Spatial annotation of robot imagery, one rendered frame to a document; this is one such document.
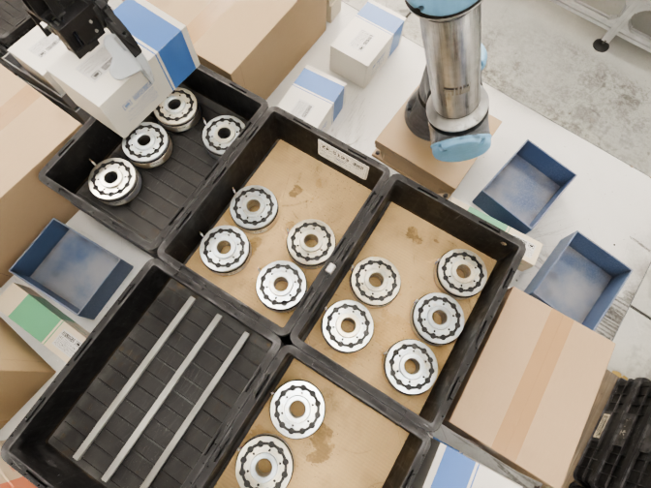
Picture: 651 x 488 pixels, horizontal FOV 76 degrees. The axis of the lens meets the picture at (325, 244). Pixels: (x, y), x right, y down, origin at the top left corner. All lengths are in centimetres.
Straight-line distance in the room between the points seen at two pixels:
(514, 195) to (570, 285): 26
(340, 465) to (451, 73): 71
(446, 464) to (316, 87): 89
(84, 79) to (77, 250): 51
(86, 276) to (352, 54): 88
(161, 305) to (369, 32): 88
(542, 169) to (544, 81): 124
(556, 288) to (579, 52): 171
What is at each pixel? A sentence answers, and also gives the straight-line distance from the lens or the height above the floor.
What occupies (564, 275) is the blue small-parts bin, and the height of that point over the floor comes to 70.
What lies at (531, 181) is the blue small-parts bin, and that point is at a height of 70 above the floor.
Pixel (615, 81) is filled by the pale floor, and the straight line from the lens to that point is 264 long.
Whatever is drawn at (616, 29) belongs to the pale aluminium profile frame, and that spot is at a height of 13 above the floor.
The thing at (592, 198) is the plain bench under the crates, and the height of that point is 70.
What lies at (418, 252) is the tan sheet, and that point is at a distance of 92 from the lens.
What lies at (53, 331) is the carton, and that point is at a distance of 109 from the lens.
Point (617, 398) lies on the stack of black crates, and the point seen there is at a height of 18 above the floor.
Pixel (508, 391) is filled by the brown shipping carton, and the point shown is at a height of 86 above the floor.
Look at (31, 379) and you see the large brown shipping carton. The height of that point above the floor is 76.
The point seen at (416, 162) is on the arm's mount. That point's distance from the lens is 107.
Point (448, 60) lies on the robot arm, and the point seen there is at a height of 118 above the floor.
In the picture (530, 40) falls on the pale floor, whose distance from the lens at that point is 260.
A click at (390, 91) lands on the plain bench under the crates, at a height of 70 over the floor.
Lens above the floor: 169
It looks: 72 degrees down
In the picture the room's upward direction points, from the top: 4 degrees clockwise
